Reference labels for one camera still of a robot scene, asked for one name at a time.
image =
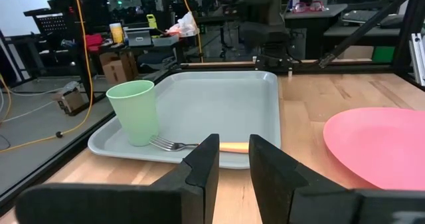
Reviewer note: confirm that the grey plastic bin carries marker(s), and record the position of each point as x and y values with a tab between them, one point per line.
165	40

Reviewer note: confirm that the white plastic bag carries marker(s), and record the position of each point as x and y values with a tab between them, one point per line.
184	26

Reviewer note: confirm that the light grey plastic tray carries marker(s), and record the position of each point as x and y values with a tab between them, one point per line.
219	107

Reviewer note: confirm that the pale green plastic cup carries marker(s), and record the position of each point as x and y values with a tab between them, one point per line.
137	117

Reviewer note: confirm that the pink round plate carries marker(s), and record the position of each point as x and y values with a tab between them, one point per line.
382	144

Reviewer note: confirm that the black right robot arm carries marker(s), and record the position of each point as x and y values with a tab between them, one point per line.
265	34

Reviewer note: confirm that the yellow-green handheld device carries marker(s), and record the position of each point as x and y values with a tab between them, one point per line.
151	21

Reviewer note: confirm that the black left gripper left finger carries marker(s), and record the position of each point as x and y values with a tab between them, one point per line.
172	200

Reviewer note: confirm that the black keyboard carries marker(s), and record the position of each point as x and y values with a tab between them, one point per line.
360	16

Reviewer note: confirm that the red cloth bundle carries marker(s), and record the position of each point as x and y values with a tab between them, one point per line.
94	42

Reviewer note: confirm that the small cardboard box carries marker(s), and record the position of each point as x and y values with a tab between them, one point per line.
70	99

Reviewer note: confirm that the yellow cylindrical container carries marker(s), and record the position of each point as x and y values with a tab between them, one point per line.
117	34

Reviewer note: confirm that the large cardboard box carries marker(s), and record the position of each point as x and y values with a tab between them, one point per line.
116	69

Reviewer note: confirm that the black pegboard shelf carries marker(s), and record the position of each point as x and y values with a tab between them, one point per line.
51	23

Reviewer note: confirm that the grey metal box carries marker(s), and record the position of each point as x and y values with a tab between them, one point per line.
139	38

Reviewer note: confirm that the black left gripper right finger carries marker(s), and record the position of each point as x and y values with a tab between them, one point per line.
285	194

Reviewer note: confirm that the dark grey desk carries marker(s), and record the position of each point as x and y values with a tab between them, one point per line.
315	21

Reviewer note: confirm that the green box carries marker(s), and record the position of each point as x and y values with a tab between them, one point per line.
383	54

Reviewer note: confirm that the silver aluminium bracket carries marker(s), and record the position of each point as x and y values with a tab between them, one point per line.
417	59

